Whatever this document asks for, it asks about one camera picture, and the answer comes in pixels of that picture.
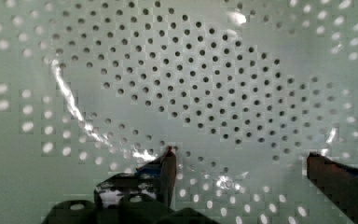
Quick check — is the green plastic strainer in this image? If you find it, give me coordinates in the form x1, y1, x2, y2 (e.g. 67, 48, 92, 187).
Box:
0, 0, 358, 224

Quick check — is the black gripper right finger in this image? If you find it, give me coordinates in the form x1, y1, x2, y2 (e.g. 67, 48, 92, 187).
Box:
307, 152, 358, 224

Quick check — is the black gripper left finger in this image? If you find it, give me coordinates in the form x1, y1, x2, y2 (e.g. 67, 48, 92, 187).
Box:
93, 146, 177, 208

